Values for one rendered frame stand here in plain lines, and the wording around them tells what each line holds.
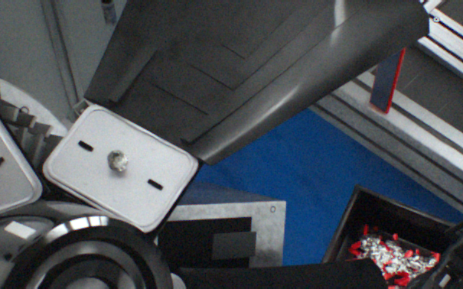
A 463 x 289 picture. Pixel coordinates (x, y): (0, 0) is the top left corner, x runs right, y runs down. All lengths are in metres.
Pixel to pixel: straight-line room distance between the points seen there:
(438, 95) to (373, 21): 1.18
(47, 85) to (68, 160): 1.27
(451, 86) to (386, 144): 0.81
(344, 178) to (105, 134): 0.66
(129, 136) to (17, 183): 0.10
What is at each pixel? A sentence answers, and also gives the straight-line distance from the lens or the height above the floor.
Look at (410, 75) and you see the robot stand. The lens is 1.90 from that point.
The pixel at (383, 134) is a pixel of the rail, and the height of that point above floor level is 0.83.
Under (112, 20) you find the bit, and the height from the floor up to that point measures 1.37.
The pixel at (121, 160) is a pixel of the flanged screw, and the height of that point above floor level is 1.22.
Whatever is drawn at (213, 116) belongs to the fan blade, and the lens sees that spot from 0.64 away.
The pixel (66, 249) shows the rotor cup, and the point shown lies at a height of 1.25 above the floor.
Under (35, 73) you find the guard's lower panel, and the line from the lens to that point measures 1.86.
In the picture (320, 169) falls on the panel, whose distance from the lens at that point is 1.29.
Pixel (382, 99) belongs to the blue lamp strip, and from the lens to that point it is 1.05.
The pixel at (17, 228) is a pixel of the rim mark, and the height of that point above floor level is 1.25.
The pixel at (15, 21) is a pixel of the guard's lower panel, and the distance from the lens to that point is 1.72.
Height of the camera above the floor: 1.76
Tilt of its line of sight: 60 degrees down
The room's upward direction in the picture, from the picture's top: 1 degrees counter-clockwise
